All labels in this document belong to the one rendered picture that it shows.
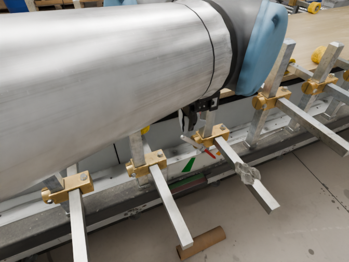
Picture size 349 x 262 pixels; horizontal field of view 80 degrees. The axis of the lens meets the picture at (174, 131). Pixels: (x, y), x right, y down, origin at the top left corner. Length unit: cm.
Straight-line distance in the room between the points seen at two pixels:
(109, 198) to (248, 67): 71
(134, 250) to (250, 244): 72
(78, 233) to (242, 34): 58
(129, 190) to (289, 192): 130
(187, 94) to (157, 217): 140
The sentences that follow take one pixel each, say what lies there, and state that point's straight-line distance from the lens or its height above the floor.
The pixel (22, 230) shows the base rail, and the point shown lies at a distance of 89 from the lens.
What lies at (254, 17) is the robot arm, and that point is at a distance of 21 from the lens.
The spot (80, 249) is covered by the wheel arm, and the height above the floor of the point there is 84.
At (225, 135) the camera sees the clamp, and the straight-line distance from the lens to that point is 79.
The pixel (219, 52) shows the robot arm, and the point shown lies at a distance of 18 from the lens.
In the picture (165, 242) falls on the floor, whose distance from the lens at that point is 147.
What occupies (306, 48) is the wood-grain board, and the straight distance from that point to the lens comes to 153.
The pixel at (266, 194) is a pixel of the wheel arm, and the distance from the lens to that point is 67.
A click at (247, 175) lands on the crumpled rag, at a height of 88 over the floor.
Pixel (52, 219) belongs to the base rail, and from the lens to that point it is 86.
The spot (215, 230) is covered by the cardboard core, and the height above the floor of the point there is 8.
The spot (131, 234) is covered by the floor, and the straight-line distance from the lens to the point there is 151.
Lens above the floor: 140
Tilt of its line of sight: 44 degrees down
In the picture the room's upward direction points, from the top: straight up
